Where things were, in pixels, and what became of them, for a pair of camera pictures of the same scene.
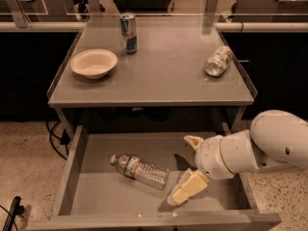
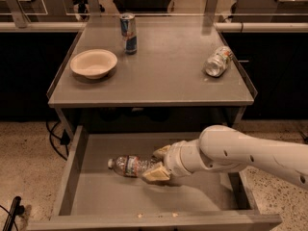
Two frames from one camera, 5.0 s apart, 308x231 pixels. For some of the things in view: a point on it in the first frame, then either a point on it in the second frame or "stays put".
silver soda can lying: x=218 y=61 stays put
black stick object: x=16 y=210 stays put
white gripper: x=209 y=157 → x=172 y=160
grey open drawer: x=92 y=195 stays put
